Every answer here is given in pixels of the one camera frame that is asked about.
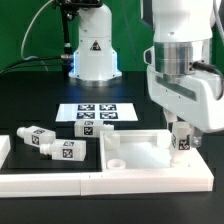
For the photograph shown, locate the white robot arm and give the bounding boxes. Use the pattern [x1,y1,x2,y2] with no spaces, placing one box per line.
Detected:
[141,0,224,147]

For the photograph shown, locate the black cables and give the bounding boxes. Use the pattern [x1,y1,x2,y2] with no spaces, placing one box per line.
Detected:
[0,55,64,76]

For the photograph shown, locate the white L-shaped fence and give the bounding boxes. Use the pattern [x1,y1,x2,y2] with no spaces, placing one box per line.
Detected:
[0,148,214,198]

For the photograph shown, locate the white cable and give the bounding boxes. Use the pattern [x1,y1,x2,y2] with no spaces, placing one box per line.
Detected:
[20,0,56,72]

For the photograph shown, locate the white block at left edge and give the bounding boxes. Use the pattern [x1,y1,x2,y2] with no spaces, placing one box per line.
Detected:
[0,135,11,169]

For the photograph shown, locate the black camera stand pole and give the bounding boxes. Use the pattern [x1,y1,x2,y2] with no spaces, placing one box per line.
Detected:
[52,0,103,74]

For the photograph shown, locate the white sheet with tags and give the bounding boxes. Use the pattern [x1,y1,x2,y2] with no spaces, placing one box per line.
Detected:
[56,103,138,122]

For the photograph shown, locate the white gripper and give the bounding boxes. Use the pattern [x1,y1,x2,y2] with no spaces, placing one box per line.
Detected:
[143,46,224,149]

